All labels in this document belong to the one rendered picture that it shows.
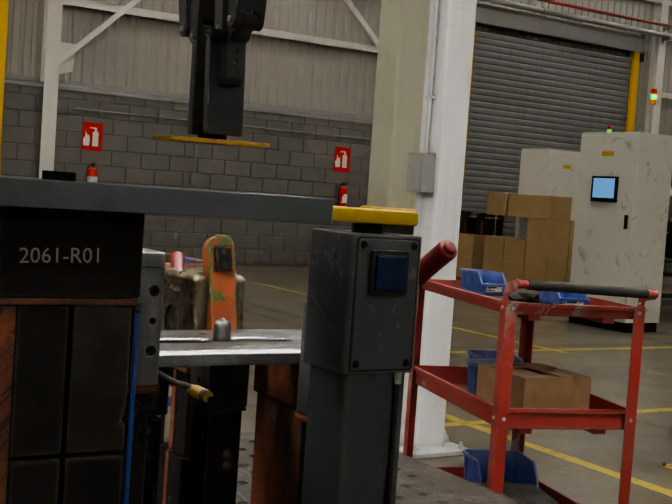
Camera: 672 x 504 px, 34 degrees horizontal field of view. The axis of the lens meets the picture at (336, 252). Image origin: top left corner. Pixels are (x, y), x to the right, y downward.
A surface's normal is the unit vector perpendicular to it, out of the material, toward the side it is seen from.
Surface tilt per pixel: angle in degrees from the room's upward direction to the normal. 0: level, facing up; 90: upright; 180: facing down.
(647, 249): 90
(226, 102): 89
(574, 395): 90
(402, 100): 90
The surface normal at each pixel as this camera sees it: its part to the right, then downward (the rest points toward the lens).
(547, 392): 0.42, 0.07
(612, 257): -0.84, -0.03
